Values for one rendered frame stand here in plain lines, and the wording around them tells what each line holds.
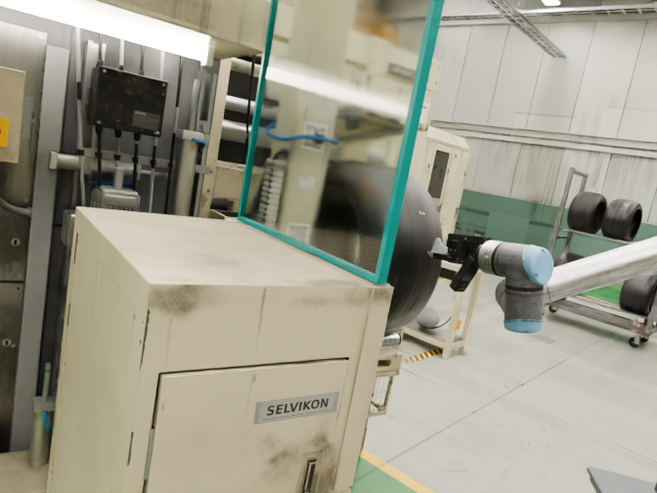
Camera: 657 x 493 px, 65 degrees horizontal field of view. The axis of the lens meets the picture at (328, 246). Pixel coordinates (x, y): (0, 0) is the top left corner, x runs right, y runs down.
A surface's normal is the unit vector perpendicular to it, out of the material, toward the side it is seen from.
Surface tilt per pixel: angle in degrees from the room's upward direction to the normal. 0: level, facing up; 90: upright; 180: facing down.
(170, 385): 90
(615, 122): 90
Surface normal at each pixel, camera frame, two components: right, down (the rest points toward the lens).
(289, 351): 0.55, 0.23
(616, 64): -0.65, 0.00
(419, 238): 0.58, -0.09
